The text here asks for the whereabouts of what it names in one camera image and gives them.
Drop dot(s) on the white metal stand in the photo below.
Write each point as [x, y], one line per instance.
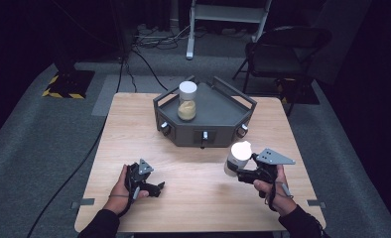
[228, 13]

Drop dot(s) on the dark grey corner rack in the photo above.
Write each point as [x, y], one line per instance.
[216, 112]

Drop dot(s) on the jar of yellow powder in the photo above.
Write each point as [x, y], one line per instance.
[187, 105]

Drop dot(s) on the jar of white powder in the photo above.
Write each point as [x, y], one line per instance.
[239, 153]

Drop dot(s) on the black folding chair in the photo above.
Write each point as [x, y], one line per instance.
[276, 59]

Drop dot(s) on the person's left hand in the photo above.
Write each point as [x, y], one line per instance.
[119, 198]

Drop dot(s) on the black stand base hazard tape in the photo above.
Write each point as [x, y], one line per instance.
[302, 95]
[71, 84]

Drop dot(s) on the grey tape strip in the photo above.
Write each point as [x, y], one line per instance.
[83, 202]
[317, 203]

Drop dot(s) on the person's right hand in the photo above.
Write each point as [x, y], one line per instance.
[281, 198]

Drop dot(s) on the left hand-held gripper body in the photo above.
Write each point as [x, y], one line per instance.
[134, 178]

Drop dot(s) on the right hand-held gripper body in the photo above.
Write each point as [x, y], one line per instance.
[266, 170]

